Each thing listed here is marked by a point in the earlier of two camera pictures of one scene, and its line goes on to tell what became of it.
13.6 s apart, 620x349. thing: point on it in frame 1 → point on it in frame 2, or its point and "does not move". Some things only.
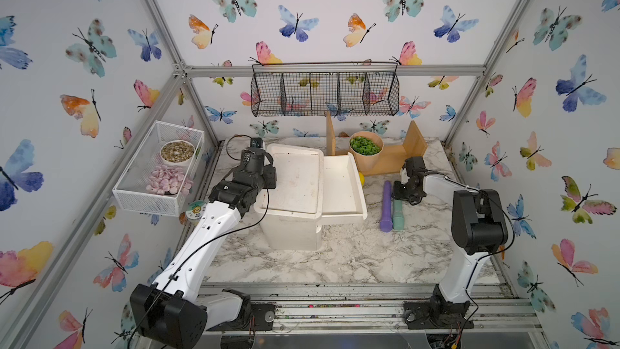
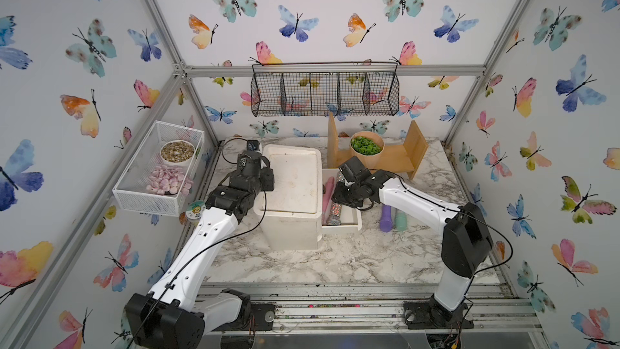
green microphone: x=398 y=219 does not move
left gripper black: x=270 y=174 does not move
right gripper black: x=396 y=194 → x=337 y=195
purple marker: x=386 y=224 does not move
